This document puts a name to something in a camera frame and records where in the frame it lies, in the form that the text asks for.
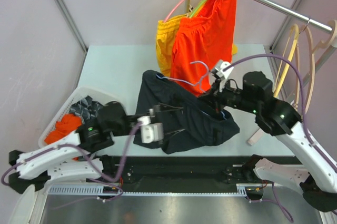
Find metal clothes rack rail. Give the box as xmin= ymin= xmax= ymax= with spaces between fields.
xmin=253 ymin=0 xmax=332 ymax=33

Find orange shorts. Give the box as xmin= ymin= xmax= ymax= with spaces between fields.
xmin=170 ymin=0 xmax=236 ymax=96

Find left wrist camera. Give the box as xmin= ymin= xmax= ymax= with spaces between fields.
xmin=137 ymin=116 xmax=164 ymax=144

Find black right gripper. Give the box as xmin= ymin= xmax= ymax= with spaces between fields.
xmin=198 ymin=76 xmax=260 ymax=114

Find orange cloth in basket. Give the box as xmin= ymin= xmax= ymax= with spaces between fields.
xmin=44 ymin=114 xmax=82 ymax=144

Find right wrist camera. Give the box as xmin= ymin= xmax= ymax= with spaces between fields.
xmin=209 ymin=60 xmax=233 ymax=91

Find white plastic basket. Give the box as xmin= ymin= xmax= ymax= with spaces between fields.
xmin=38 ymin=87 xmax=117 ymax=148

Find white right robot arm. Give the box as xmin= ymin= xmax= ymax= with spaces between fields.
xmin=200 ymin=69 xmax=336 ymax=212

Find yellow hanger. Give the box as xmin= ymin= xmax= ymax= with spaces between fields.
xmin=273 ymin=24 xmax=300 ymax=98

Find patterned dark clothes in basket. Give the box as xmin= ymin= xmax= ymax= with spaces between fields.
xmin=69 ymin=95 xmax=103 ymax=123

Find yellow shorts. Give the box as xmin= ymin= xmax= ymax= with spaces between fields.
xmin=155 ymin=14 xmax=239 ymax=76

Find dark navy shorts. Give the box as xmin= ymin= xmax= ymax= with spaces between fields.
xmin=133 ymin=70 xmax=240 ymax=154

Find beige wooden hanger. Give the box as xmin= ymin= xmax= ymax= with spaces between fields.
xmin=279 ymin=20 xmax=337 ymax=111

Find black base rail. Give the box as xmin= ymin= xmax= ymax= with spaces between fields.
xmin=100 ymin=154 xmax=295 ymax=200

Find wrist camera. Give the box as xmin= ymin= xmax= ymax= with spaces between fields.
xmin=137 ymin=116 xmax=164 ymax=144
xmin=209 ymin=60 xmax=233 ymax=91

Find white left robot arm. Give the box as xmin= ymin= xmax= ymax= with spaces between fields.
xmin=1 ymin=101 xmax=183 ymax=194

